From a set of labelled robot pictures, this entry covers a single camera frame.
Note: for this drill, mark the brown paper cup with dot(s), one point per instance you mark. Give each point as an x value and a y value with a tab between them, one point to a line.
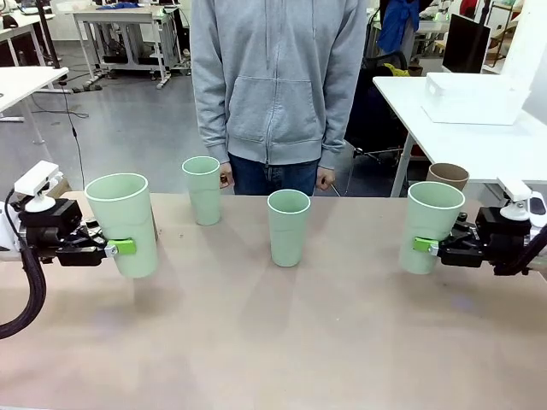
460	184

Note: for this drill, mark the small white table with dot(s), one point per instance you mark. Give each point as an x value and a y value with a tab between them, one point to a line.
25	83

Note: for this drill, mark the black tripod pole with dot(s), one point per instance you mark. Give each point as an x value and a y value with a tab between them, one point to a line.
46	34

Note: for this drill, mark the person's right hand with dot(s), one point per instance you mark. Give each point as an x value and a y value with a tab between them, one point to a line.
226	179

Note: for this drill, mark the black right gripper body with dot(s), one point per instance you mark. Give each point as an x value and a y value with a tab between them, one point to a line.
487	247

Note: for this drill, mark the yellow green cloth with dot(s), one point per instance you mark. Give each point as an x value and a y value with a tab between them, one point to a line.
395	70

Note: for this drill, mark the person's left forearm grey sleeve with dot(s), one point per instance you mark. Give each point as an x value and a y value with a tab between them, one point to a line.
337	128

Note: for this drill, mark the white background desk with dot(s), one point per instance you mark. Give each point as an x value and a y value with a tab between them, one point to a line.
21	25

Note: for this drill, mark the person's left hand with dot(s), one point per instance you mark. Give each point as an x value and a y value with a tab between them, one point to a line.
325	179

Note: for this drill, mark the blue jacket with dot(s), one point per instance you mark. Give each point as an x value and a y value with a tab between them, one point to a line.
399	25

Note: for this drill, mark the black office chair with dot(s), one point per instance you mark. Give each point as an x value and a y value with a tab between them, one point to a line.
376	119

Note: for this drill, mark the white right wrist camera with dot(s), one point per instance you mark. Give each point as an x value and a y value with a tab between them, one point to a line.
515	192

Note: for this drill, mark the person in grey hoodie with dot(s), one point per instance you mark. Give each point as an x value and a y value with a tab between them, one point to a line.
273	77

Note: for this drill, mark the black monitor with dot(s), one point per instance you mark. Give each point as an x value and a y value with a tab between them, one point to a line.
463	42

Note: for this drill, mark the left gripper green-padded finger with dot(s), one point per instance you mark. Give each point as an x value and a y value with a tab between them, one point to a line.
124	247
93	230

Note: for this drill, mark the large white table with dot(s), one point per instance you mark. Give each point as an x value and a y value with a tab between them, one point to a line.
470	145

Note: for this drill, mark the light green plastic cup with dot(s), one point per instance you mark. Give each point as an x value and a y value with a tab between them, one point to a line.
128	209
204	200
431	222
287	239

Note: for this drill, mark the white plastic basket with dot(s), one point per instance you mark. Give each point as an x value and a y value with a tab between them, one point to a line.
470	100

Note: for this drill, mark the right gripper green-padded finger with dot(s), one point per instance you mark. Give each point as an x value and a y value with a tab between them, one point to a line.
425	245
463	226

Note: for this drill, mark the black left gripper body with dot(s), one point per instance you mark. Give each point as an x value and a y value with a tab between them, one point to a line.
64	252

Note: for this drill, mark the person's right forearm grey sleeve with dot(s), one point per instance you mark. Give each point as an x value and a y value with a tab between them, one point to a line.
211	128

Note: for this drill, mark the grey metal workbench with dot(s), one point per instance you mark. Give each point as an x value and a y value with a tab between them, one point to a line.
119	17

